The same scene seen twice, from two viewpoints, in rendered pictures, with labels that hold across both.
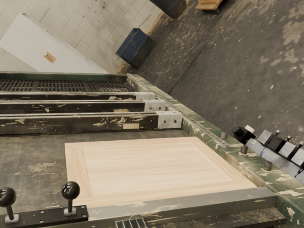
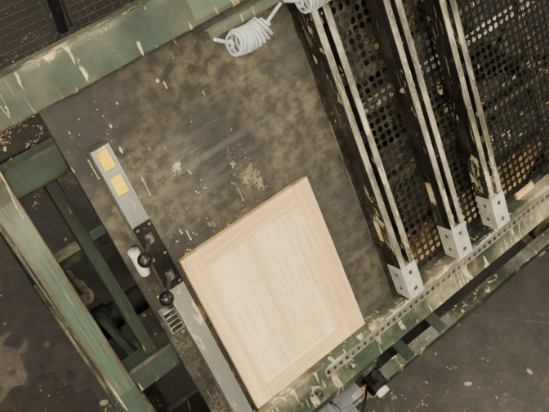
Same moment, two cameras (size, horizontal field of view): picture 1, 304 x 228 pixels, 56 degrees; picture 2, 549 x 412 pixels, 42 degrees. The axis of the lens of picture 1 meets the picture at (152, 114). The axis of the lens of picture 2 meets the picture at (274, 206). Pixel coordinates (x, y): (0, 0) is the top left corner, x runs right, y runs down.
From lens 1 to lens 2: 147 cm
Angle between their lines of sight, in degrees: 46
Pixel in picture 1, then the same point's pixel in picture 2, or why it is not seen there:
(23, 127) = (333, 100)
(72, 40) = not seen: outside the picture
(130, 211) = (187, 315)
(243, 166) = (287, 394)
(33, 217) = (156, 251)
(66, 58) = not seen: outside the picture
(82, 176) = (238, 239)
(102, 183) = (230, 264)
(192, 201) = (213, 360)
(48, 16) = not seen: outside the picture
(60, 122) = (354, 147)
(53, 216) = (161, 265)
